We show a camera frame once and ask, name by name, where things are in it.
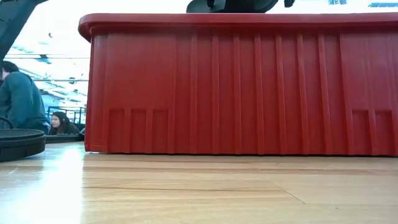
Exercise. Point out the black foam slide sandal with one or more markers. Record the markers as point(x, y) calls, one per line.
point(18, 146)
point(199, 7)

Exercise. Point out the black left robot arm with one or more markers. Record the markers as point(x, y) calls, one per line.
point(15, 18)

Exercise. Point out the red plastic bin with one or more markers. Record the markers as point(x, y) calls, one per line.
point(233, 93)

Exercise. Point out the black aluminium rig frame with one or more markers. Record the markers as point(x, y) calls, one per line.
point(63, 138)

